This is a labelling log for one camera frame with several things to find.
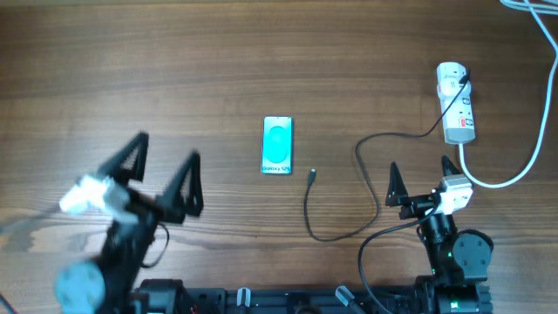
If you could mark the white USB charger adapter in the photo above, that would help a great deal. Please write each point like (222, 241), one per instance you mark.
(451, 87)

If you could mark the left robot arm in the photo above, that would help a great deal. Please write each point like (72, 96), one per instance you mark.
(103, 283)

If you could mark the teal screen smartphone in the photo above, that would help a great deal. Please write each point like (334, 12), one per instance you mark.
(277, 142)

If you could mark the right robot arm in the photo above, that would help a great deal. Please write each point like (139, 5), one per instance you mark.
(459, 259)

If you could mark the white power strip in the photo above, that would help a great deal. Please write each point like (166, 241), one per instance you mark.
(457, 113)

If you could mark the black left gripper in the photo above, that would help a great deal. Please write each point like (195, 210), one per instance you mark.
(154, 210)

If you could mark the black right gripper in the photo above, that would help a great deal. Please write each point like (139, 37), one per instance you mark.
(398, 195)

